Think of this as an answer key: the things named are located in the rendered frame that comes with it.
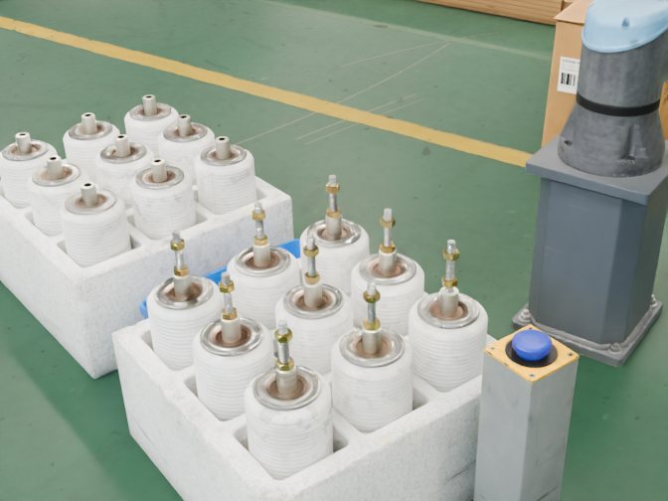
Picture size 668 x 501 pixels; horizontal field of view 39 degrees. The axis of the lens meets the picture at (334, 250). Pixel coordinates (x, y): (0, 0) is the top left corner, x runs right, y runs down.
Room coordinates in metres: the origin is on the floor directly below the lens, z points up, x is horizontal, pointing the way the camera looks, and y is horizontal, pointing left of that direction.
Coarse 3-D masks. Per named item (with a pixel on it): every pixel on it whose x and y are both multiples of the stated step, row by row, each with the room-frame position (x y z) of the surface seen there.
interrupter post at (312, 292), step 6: (306, 282) 0.97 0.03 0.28; (318, 282) 0.97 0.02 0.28; (306, 288) 0.97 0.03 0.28; (312, 288) 0.97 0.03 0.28; (318, 288) 0.97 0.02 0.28; (306, 294) 0.97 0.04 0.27; (312, 294) 0.97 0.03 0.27; (318, 294) 0.97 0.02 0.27; (306, 300) 0.97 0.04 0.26; (312, 300) 0.97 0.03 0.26; (318, 300) 0.97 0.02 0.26; (312, 306) 0.97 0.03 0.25
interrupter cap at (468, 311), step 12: (420, 300) 0.97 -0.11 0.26; (432, 300) 0.97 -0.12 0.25; (468, 300) 0.96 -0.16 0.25; (420, 312) 0.94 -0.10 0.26; (432, 312) 0.94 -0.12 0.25; (468, 312) 0.94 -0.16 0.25; (432, 324) 0.92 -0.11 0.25; (444, 324) 0.92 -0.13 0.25; (456, 324) 0.91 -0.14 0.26; (468, 324) 0.92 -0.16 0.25
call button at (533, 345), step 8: (520, 336) 0.79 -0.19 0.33; (528, 336) 0.79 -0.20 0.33; (536, 336) 0.79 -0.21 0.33; (544, 336) 0.79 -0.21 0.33; (512, 344) 0.78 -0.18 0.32; (520, 344) 0.78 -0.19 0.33; (528, 344) 0.77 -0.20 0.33; (536, 344) 0.77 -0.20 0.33; (544, 344) 0.77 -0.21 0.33; (520, 352) 0.77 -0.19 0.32; (528, 352) 0.76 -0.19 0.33; (536, 352) 0.76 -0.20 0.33; (544, 352) 0.76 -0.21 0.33; (536, 360) 0.77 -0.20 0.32
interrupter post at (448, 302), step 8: (456, 288) 0.95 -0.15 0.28; (440, 296) 0.94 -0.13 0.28; (448, 296) 0.94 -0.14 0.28; (456, 296) 0.94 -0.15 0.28; (440, 304) 0.94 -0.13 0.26; (448, 304) 0.94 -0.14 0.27; (456, 304) 0.94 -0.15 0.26; (440, 312) 0.94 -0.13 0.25; (448, 312) 0.94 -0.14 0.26; (456, 312) 0.94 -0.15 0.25
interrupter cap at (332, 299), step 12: (300, 288) 1.00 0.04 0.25; (324, 288) 1.00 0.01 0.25; (336, 288) 1.00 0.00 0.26; (288, 300) 0.98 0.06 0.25; (300, 300) 0.98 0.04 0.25; (324, 300) 0.98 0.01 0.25; (336, 300) 0.97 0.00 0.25; (288, 312) 0.95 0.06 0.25; (300, 312) 0.95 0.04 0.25; (312, 312) 0.95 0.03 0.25; (324, 312) 0.95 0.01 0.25; (336, 312) 0.95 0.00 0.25
